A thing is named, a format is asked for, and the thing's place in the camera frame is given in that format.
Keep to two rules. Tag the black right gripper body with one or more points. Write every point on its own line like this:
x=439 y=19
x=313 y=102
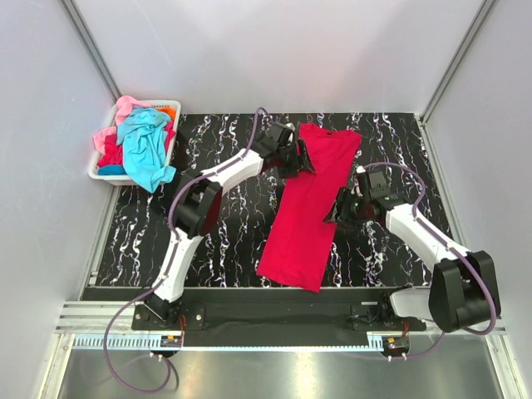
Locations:
x=353 y=210

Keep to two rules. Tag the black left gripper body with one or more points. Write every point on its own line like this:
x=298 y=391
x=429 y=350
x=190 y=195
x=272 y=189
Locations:
x=288 y=163

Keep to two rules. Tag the red t-shirt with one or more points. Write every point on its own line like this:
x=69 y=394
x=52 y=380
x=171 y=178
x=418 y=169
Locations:
x=299 y=243

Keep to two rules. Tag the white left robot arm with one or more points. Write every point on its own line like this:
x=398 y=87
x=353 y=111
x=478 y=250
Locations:
x=196 y=206

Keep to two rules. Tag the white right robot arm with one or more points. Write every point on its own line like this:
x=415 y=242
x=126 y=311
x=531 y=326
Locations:
x=463 y=294

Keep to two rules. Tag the orange t-shirt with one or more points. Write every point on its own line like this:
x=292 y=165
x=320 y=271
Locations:
x=170 y=111

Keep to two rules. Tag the light blue t-shirt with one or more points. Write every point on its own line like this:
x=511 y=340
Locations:
x=142 y=137

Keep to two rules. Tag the right electronics board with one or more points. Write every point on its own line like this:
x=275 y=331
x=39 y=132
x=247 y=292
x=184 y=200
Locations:
x=397 y=342

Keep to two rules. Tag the electronics board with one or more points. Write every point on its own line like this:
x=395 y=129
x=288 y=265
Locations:
x=397 y=342
x=171 y=341

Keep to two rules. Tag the magenta t-shirt in basket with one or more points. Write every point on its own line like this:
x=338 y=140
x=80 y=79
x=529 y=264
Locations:
x=113 y=154

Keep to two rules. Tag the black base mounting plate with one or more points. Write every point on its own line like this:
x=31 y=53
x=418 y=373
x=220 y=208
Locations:
x=273 y=318

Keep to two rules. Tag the white plastic laundry basket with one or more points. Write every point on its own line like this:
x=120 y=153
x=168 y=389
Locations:
x=121 y=180

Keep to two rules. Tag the left electronics board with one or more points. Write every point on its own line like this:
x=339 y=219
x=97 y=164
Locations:
x=171 y=341

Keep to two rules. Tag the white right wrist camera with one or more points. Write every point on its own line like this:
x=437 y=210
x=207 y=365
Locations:
x=358 y=178

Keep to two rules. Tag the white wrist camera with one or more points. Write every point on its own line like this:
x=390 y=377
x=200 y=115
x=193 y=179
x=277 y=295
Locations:
x=358 y=178
x=288 y=126

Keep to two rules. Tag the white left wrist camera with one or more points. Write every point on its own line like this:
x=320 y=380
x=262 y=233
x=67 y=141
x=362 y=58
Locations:
x=288 y=126

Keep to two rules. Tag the white slotted cable duct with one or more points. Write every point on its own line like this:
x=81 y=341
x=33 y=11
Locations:
x=152 y=342

